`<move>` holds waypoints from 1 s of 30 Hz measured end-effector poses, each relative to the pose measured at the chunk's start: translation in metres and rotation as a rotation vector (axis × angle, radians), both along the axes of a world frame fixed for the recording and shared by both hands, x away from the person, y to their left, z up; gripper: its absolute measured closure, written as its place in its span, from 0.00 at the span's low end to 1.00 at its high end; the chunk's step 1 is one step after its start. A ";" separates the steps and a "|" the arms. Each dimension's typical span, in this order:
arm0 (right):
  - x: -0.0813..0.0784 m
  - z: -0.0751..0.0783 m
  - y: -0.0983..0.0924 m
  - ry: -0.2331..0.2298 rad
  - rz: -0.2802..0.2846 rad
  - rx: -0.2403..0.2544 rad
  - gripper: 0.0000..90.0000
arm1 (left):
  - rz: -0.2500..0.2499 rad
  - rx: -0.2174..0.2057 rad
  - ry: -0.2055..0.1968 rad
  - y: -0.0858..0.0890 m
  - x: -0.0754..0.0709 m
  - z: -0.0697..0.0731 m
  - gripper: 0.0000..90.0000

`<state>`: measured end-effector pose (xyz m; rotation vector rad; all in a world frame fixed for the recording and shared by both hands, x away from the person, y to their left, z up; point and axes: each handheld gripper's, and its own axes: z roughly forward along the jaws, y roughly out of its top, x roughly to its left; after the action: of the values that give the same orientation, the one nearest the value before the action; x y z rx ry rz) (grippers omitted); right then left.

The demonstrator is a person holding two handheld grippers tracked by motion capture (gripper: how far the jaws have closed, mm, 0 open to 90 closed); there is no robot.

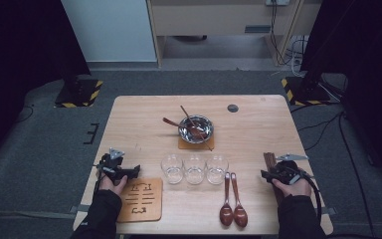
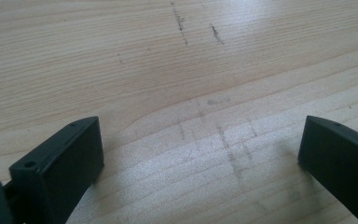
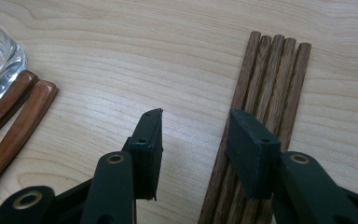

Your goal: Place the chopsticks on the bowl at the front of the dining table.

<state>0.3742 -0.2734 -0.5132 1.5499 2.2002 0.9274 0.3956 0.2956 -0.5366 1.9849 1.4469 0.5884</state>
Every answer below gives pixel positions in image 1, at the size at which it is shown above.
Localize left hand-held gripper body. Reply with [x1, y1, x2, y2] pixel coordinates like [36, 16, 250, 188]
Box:
[95, 147, 127, 183]

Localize steel bowl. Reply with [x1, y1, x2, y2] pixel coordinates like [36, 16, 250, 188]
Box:
[178, 115, 215, 144]

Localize dark curtain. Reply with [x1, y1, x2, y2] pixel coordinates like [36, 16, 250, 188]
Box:
[299, 0, 382, 187]
[0, 0, 93, 167]

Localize white cabinet panel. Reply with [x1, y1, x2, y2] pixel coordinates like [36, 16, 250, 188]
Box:
[61, 0, 157, 63]

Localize person's right hand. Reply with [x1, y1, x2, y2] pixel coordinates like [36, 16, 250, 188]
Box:
[272, 169, 312, 199]

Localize red-brown wooden spoon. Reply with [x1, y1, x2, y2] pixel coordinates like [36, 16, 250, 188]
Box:
[231, 172, 249, 229]
[162, 117, 207, 138]
[219, 171, 234, 228]

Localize bundle of wooden chopsticks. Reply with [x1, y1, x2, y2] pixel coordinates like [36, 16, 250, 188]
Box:
[263, 151, 287, 207]

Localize person's left hand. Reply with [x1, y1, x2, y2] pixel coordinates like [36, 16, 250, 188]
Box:
[97, 173, 128, 197]

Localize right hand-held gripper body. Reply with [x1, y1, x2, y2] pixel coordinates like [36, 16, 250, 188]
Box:
[273, 152, 309, 186]

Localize cut-out wooden coaster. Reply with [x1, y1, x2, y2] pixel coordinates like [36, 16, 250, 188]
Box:
[116, 177, 164, 223]
[177, 133, 216, 151]

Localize black stand with striped base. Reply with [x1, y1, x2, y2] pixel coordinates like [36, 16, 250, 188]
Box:
[54, 63, 103, 109]
[281, 71, 333, 108]

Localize hanging black cables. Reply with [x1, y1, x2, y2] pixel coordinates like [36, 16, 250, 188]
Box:
[269, 3, 289, 66]

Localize beige wooden cabinet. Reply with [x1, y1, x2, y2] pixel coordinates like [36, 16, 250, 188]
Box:
[145, 0, 324, 68]

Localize thin black floor cable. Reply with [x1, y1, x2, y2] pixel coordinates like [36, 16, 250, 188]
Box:
[14, 104, 35, 123]

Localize thick black floor cable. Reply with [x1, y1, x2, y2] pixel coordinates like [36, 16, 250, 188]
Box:
[337, 112, 377, 239]

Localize clear drinking glass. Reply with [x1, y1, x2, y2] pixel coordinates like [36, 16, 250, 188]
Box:
[160, 153, 184, 185]
[183, 154, 207, 185]
[205, 154, 230, 186]

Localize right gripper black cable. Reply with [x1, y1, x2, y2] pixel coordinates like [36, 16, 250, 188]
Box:
[299, 170, 322, 220]

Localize white cables on floor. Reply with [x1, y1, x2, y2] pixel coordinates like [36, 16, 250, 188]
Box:
[286, 38, 309, 78]

